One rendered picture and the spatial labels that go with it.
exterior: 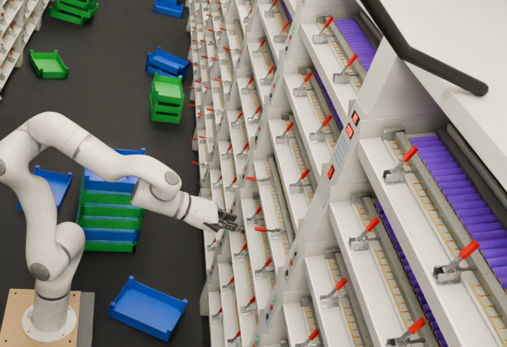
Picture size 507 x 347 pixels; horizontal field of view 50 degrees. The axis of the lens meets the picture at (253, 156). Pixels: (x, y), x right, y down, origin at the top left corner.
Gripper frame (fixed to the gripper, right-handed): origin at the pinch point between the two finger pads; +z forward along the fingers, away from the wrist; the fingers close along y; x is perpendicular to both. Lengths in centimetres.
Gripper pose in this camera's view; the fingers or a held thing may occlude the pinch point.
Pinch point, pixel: (230, 221)
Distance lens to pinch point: 172.0
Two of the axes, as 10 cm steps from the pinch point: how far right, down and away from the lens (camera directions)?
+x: 4.8, -7.5, -4.6
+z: 8.7, 3.3, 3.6
